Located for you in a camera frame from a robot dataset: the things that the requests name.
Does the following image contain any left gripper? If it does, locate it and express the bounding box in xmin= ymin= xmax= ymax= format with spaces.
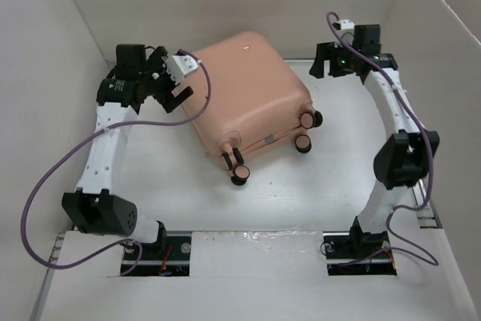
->
xmin=141 ymin=49 xmax=194 ymax=112

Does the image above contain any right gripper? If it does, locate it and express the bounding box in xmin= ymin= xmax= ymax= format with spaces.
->
xmin=309 ymin=40 xmax=360 ymax=79

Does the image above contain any pink suitcase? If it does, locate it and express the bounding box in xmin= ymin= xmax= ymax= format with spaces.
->
xmin=181 ymin=32 xmax=323 ymax=186

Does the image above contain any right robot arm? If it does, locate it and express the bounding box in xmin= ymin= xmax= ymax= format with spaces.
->
xmin=310 ymin=20 xmax=440 ymax=265

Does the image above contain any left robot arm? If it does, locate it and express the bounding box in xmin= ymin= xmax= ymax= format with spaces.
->
xmin=62 ymin=44 xmax=198 ymax=259

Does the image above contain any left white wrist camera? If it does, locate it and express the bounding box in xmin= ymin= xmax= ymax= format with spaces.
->
xmin=164 ymin=55 xmax=199 ymax=83

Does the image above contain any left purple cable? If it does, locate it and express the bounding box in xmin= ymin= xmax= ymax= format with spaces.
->
xmin=20 ymin=49 xmax=214 ymax=276

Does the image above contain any purple cable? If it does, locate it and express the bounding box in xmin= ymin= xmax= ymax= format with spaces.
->
xmin=20 ymin=49 xmax=214 ymax=276
xmin=325 ymin=11 xmax=440 ymax=268

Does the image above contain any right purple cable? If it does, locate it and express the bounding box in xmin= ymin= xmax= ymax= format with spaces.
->
xmin=325 ymin=11 xmax=440 ymax=268

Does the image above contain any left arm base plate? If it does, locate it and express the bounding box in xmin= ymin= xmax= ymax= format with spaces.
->
xmin=126 ymin=232 xmax=192 ymax=277

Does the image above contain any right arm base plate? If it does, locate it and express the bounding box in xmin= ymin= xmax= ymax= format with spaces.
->
xmin=320 ymin=232 xmax=397 ymax=276

